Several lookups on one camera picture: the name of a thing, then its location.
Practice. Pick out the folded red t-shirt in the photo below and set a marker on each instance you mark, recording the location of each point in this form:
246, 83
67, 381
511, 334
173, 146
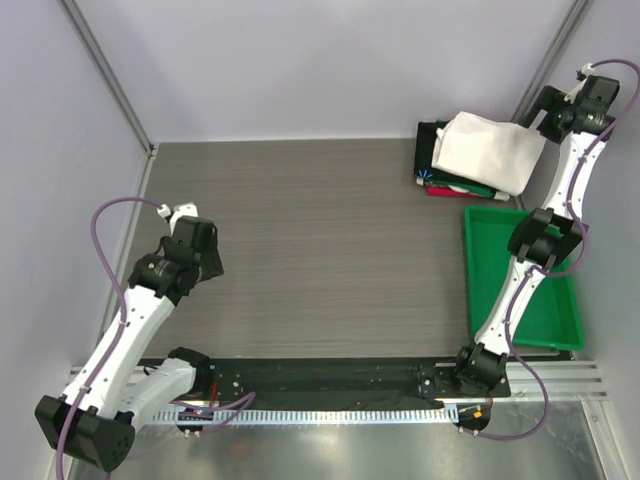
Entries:
443, 191

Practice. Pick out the slotted cable duct rail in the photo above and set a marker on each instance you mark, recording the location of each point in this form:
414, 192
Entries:
173, 416

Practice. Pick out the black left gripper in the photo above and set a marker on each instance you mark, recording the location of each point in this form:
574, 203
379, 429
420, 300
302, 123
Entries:
212, 266

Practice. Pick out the aluminium frame post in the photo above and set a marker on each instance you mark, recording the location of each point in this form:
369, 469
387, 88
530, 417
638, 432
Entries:
89, 41
553, 53

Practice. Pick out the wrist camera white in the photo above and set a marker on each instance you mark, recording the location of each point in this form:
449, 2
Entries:
171, 215
582, 75

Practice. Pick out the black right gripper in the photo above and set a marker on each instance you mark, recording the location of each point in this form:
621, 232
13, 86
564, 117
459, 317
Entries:
549, 97

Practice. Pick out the green plastic tray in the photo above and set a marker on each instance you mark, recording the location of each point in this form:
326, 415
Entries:
551, 319

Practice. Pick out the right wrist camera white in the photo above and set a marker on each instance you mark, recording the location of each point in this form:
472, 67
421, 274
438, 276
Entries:
582, 75

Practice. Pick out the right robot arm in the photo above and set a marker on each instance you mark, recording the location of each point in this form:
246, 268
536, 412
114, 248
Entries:
538, 244

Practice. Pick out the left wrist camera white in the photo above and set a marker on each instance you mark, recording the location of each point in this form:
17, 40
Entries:
171, 215

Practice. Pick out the right aluminium frame post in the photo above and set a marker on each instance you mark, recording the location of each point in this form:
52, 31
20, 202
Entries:
553, 53

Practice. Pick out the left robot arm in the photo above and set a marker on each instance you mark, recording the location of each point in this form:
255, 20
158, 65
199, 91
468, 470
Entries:
96, 417

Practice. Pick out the aluminium extrusion crossbar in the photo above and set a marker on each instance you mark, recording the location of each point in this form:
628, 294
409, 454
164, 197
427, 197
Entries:
539, 381

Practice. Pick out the left aluminium frame post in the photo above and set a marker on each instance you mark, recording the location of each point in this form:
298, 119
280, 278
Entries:
89, 41

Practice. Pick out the white t-shirt red print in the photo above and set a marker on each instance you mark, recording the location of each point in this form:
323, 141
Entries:
500, 155

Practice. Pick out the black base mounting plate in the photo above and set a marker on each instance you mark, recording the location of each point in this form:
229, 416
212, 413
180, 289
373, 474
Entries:
341, 384

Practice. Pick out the folded green t-shirt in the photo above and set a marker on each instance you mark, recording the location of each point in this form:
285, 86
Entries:
475, 189

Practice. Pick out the folded white t-shirt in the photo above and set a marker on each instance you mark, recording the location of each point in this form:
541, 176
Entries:
500, 196

